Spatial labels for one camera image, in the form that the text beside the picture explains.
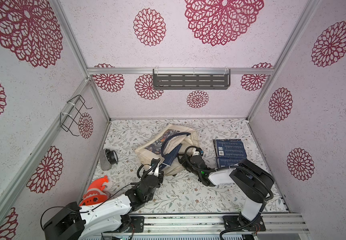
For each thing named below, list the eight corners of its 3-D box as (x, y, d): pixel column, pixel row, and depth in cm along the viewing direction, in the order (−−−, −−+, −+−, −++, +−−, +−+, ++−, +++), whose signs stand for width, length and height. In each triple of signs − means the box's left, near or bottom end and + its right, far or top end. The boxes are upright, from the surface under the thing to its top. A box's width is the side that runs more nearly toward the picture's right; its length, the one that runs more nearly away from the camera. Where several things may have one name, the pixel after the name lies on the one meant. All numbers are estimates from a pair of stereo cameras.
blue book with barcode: (216, 159, 100) (217, 156, 97) (212, 140, 110) (213, 137, 107) (245, 159, 100) (247, 156, 97) (239, 140, 110) (240, 137, 107)
